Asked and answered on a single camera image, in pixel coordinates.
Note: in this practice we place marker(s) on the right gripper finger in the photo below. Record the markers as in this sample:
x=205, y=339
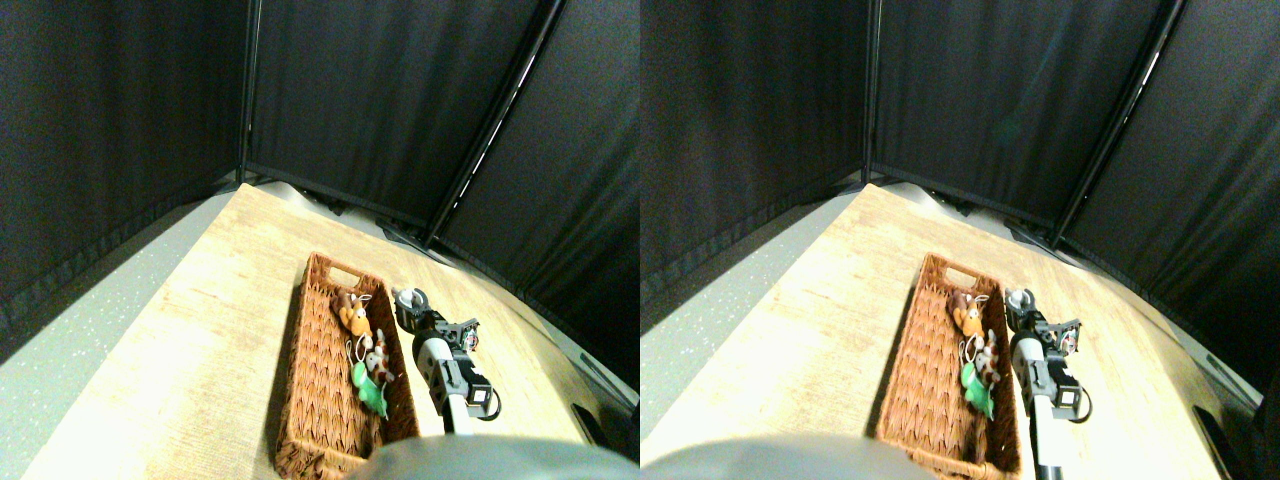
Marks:
x=401, y=319
x=1012, y=320

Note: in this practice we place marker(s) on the grey plush toy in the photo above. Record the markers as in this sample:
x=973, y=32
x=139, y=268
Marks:
x=410, y=298
x=1020, y=298

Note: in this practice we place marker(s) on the orange plush toy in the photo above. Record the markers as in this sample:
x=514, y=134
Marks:
x=355, y=315
x=968, y=315

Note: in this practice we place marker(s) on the brown and white plush toy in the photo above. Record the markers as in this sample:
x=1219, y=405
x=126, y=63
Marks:
x=988, y=362
x=378, y=360

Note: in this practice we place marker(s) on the green plush toy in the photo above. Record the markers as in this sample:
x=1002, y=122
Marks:
x=980, y=398
x=372, y=398

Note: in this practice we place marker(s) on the brown wicker basket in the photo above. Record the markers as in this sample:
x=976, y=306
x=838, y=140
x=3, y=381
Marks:
x=320, y=400
x=925, y=400

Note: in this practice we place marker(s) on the black curtain stand pole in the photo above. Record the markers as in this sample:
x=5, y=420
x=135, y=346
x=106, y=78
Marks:
x=872, y=100
x=495, y=110
x=250, y=100
x=1120, y=110

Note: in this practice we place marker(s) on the black bracket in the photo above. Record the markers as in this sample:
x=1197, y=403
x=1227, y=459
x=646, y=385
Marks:
x=1070, y=335

